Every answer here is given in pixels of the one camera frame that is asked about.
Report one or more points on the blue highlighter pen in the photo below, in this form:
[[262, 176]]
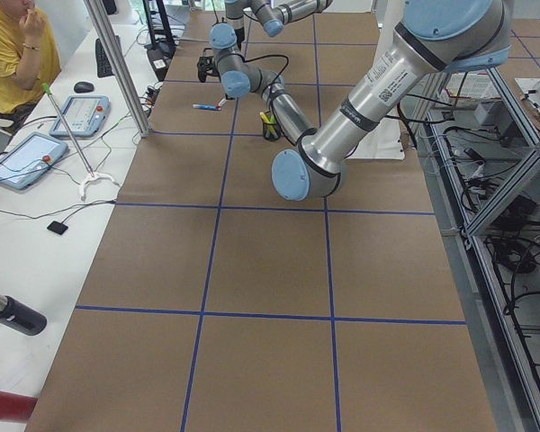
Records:
[[206, 107]]

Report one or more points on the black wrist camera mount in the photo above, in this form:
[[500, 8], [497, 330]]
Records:
[[205, 68]]

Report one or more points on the yellow highlighter pen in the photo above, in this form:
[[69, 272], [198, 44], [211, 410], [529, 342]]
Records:
[[266, 119]]

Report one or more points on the teach pendant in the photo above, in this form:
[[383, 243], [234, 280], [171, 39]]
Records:
[[25, 164], [85, 114]]

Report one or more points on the black computer mouse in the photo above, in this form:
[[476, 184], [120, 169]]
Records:
[[83, 87]]

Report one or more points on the lower teach pendant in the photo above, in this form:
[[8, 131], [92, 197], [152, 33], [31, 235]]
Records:
[[25, 164]]

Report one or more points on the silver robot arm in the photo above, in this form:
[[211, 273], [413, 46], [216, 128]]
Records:
[[240, 78], [432, 37]]

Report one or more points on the red white marker pen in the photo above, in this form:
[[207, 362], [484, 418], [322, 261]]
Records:
[[221, 103]]

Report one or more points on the black thermos bottle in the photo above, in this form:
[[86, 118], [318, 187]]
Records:
[[19, 317]]

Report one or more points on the black mesh pen cup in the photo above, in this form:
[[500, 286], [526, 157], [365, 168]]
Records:
[[278, 133]]

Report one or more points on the aluminium frame post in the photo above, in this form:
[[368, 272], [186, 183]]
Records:
[[105, 32]]

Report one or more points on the white reacher stick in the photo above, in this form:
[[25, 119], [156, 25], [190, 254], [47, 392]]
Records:
[[91, 175]]

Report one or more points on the person in yellow shirt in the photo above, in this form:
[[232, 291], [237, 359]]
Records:
[[28, 59]]

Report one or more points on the upper teach pendant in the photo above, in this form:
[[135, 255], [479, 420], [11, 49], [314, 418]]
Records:
[[85, 114]]

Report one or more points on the red bottle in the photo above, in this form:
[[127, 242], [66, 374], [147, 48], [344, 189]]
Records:
[[15, 407]]

